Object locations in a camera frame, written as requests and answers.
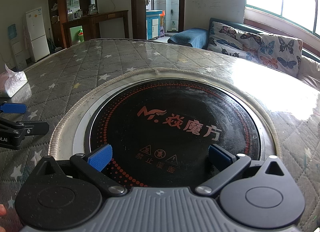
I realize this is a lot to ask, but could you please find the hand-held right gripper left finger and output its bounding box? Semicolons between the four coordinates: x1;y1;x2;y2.
34;144;128;196

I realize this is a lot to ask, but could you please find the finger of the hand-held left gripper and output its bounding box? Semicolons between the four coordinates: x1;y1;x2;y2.
0;117;50;137
0;102;27;115

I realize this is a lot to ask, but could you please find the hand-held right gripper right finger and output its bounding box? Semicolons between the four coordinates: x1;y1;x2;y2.
195;144;288;196

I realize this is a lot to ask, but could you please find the white tissue pack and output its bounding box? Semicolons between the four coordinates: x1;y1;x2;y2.
0;63;28;98

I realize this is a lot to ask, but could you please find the white water dispenser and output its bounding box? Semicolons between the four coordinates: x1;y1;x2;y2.
7;24;28;70

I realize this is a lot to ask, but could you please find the black round induction cooktop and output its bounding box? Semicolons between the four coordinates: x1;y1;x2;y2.
71;72;270;190

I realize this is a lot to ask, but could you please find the white refrigerator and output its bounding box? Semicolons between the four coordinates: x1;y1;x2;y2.
25;7;50;63

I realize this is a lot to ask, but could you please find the dark wooden shelf cabinet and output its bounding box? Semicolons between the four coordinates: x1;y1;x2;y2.
47;0;98;50

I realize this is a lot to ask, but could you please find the blue quilted armrest cover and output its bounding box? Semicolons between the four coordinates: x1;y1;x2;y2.
167;28;209;48

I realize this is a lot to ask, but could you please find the beige cushion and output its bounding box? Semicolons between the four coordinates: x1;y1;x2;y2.
297;55;320;90

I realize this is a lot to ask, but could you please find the dark wooden console table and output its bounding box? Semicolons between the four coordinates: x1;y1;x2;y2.
62;10;129;48

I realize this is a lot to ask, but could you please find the dark teal sofa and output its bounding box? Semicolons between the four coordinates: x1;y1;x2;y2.
167;17;320;90

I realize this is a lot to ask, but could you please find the blue and white cabinet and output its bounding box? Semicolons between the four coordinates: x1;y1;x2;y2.
146;10;162;40

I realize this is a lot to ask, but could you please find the dark wooden door frame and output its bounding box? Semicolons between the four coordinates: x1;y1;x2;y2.
130;0;185;40

